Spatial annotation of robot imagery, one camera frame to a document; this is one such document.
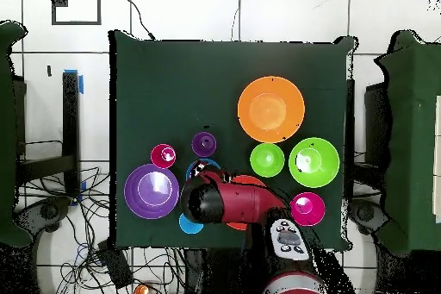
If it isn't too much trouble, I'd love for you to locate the blue cup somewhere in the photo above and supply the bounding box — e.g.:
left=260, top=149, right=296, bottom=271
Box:
left=177, top=211, right=205, bottom=235

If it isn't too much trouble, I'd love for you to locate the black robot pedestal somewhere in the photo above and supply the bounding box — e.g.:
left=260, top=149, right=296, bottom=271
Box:
left=183, top=247, right=266, bottom=294

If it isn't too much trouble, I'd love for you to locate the green clothed side table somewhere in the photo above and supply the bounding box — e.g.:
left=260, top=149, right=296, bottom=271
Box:
left=373, top=29, right=441, bottom=257
left=0, top=20, right=34, bottom=248

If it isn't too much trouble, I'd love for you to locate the large orange bowl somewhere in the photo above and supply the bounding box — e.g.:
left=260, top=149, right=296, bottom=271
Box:
left=237, top=75, right=307, bottom=144

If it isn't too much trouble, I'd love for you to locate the black metal stand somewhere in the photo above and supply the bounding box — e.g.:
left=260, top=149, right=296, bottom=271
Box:
left=15, top=71, right=81, bottom=198

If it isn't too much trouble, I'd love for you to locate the grey chair base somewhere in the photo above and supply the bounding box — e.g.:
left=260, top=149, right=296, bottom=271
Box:
left=347, top=198, right=390, bottom=236
left=13, top=196, right=73, bottom=235

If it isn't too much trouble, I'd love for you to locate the black cable tangle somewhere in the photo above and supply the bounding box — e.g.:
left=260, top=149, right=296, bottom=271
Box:
left=20, top=166, right=187, bottom=294

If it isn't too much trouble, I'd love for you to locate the pink cup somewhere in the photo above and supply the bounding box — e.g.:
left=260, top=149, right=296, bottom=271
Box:
left=150, top=143, right=177, bottom=170

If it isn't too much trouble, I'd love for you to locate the large green bowl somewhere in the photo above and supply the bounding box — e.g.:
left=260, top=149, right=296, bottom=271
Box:
left=288, top=136, right=341, bottom=189

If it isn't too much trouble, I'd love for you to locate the blue bowl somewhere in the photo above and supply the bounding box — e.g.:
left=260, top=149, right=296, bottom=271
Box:
left=185, top=158, right=222, bottom=182

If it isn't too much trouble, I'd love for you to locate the pink bowl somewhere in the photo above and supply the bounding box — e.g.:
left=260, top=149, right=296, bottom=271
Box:
left=289, top=191, right=326, bottom=228

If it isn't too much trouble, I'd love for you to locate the purple bowl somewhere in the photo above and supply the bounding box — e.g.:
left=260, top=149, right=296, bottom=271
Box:
left=123, top=163, right=181, bottom=220

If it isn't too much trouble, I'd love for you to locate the black camera cable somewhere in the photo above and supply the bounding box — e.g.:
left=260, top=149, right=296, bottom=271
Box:
left=122, top=0, right=157, bottom=41

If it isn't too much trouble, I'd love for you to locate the dark green tablecloth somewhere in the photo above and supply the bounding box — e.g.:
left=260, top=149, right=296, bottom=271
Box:
left=109, top=29, right=356, bottom=253

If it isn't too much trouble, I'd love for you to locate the small green bowl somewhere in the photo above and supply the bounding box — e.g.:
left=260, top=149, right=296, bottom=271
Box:
left=249, top=142, right=286, bottom=178

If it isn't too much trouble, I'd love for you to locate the red bowl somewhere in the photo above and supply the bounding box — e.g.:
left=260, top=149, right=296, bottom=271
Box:
left=225, top=174, right=268, bottom=232

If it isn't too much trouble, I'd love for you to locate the blue tape strip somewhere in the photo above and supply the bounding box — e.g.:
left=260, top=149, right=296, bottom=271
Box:
left=63, top=68, right=84, bottom=95

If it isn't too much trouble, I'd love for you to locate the purple cup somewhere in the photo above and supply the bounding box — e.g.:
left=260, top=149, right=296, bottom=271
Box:
left=191, top=131, right=218, bottom=158

